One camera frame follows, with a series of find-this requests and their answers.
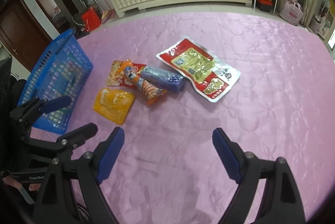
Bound yellow snack packet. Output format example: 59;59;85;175
93;87;135;125

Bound red noodle snack bag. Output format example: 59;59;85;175
106;60;146;89

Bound large red snack bag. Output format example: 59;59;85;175
156;36;241;103

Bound orange sausage snack tube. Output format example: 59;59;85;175
117;60;167;104

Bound purple Doublemint gum tin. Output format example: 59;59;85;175
141;65;184;93

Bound blue plastic basket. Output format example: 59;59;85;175
18;28;93;135

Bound brown wooden door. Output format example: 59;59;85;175
1;0;52;71

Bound pink quilted table cloth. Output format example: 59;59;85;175
68;13;334;223

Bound red shopping bag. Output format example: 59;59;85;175
81;7;101;32

